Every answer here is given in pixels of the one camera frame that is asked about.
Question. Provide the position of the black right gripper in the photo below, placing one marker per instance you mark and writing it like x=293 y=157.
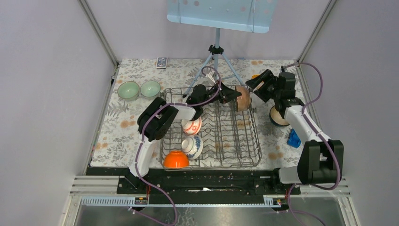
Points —
x=267 y=77

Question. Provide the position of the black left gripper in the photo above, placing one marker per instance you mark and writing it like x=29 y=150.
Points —
x=227 y=94

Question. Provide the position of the pink speckled bowl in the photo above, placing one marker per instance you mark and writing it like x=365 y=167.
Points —
x=243 y=98

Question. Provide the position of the dark teal gold bowl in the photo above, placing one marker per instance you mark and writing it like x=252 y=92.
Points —
x=276 y=118

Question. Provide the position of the pale green checkered bowl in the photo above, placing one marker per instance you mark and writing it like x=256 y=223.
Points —
x=150 y=89

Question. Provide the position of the light green bowl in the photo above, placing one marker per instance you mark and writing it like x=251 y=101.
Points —
x=129 y=91

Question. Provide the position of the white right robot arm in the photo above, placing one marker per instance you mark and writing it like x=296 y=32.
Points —
x=321 y=158

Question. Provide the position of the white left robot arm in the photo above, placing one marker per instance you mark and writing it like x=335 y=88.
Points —
x=157 y=118

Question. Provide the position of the light blue tripod stand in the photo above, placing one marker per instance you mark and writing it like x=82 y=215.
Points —
x=215 y=51

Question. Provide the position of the white red patterned bowl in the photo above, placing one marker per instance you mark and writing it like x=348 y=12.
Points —
x=191 y=127

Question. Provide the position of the white blue floral bowl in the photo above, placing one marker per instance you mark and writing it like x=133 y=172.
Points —
x=192 y=146

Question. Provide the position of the blue plastic toy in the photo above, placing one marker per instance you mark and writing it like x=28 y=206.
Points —
x=293 y=139

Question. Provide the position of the light blue board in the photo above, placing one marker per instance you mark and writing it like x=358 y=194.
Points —
x=241 y=15

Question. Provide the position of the playing card box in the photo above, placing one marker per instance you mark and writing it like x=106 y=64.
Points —
x=161 y=62

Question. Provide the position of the orange bowl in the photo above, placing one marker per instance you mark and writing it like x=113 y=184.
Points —
x=176 y=159

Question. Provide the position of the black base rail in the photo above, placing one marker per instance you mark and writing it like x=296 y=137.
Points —
x=199 y=186

